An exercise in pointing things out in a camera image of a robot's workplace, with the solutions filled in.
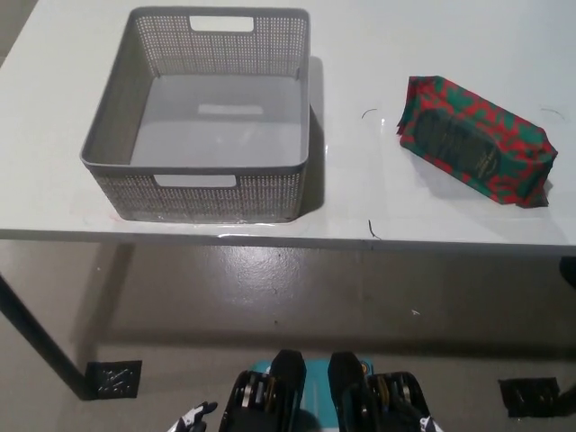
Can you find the grey perforated plastic basket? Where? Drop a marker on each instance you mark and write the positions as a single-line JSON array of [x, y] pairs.
[[225, 121]]

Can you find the black rounded object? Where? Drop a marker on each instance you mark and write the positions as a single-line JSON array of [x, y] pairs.
[[569, 272]]

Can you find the black floor tape patch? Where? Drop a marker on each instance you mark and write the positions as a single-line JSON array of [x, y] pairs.
[[528, 398], [114, 380]]

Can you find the black metal table leg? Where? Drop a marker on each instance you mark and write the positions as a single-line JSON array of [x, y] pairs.
[[45, 339]]

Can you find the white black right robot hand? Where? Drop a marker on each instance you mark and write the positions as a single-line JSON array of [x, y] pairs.
[[426, 425]]

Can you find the red green coffee bean bag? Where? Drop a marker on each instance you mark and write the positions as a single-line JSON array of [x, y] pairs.
[[472, 139]]

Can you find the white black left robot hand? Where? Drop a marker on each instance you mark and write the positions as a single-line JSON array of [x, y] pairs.
[[191, 419]]

